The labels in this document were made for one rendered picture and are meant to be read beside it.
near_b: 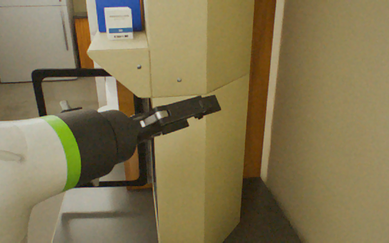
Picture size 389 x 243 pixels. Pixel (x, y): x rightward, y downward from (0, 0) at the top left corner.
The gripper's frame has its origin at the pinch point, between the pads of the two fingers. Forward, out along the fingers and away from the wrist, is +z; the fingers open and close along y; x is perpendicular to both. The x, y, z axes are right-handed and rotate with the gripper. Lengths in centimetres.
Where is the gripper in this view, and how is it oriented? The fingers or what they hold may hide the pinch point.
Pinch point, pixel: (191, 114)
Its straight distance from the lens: 61.2
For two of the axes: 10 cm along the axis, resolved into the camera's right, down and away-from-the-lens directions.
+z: 6.1, -1.9, 7.7
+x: 3.9, 9.2, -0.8
